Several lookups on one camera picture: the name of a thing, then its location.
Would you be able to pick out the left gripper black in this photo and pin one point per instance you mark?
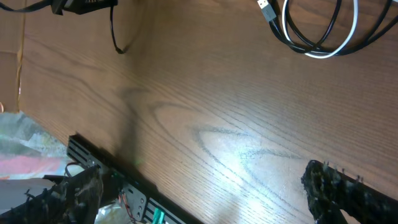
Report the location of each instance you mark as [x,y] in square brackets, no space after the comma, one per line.
[80,6]

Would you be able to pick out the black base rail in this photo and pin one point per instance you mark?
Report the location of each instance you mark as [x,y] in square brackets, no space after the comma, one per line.
[144,203]

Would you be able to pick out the cardboard box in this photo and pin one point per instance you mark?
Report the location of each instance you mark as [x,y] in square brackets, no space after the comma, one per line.
[12,37]

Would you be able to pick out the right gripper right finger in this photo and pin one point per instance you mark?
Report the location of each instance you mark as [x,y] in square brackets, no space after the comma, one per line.
[329,192]

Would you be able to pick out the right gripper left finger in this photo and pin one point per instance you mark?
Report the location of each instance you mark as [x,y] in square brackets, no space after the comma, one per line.
[75,199]

